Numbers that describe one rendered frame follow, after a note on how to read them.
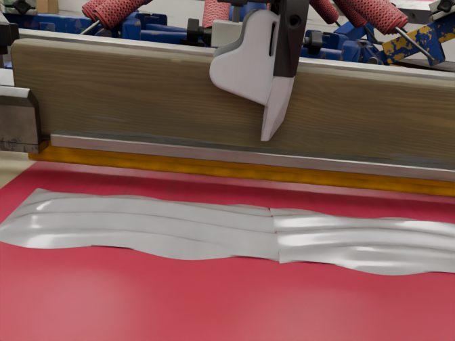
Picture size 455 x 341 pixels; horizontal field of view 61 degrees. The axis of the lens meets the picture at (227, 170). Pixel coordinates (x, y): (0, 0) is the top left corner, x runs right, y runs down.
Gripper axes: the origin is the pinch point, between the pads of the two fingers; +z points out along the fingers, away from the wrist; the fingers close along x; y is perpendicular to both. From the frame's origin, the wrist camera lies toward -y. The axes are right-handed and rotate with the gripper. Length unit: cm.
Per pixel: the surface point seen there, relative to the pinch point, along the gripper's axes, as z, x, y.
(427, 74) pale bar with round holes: -2.2, -21.1, -23.0
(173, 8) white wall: 1, -412, 58
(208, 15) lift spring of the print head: -6.0, -46.1, 7.5
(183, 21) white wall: 13, -412, 47
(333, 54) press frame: 0, -67, -23
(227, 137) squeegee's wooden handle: 1.7, 1.5, 3.6
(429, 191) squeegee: 5.3, 0.4, -14.8
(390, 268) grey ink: 6.2, 11.2, -7.2
